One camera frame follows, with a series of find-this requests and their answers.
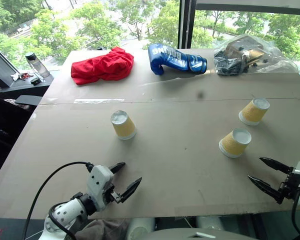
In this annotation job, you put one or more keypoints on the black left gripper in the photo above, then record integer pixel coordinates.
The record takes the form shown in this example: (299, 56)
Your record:
(113, 194)

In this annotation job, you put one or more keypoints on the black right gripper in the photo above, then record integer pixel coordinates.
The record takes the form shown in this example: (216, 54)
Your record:
(293, 185)

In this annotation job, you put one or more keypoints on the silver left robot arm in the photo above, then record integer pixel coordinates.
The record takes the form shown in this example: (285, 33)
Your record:
(65, 212)

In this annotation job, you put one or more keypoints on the yellow ribbed paper cup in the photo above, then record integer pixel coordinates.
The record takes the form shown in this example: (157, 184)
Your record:
(125, 128)
(231, 146)
(251, 113)

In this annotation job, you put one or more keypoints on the white rounded cylinder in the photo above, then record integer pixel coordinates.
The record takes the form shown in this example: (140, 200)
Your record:
(210, 222)
(140, 228)

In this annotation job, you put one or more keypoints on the brown grey cloth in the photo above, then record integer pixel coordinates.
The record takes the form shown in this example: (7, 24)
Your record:
(102, 230)

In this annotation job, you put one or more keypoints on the clear tape strip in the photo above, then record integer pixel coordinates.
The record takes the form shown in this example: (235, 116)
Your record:
(97, 100)

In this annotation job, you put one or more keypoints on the red crumpled cloth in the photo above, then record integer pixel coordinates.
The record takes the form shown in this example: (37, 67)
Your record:
(102, 66)

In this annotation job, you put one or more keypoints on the clear plastic bag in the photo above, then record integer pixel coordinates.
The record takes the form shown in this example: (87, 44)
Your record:
(277, 57)

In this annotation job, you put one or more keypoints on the black small parts pile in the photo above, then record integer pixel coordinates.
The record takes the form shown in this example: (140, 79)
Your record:
(227, 65)

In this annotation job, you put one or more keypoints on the grey flat panel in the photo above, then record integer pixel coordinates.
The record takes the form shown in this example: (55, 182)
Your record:
(30, 100)

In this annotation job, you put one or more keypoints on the blue boxing glove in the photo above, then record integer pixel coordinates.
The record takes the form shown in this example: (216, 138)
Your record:
(175, 58)

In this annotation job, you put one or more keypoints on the brown cardboard box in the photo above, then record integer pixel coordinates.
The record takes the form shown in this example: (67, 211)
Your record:
(240, 47)

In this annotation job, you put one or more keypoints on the small round black object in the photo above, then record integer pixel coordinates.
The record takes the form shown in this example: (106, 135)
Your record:
(35, 81)

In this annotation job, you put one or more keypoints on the dark side desk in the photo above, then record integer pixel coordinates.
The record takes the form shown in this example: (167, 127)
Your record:
(17, 88)

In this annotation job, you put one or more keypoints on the clear water bottle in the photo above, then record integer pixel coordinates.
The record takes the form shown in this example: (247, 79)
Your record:
(38, 65)

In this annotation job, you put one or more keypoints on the white and red small items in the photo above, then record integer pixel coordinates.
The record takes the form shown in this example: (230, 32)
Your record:
(18, 75)

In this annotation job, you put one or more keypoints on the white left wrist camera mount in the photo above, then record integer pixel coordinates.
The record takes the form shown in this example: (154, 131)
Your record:
(98, 183)

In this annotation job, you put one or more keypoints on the black window frame post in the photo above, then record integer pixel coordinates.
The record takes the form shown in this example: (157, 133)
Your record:
(187, 22)

